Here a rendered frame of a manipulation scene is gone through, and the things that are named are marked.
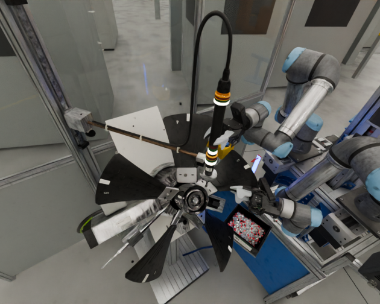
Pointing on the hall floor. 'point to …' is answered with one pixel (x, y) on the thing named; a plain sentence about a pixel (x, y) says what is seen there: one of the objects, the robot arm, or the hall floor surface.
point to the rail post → (291, 288)
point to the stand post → (172, 255)
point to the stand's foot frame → (169, 278)
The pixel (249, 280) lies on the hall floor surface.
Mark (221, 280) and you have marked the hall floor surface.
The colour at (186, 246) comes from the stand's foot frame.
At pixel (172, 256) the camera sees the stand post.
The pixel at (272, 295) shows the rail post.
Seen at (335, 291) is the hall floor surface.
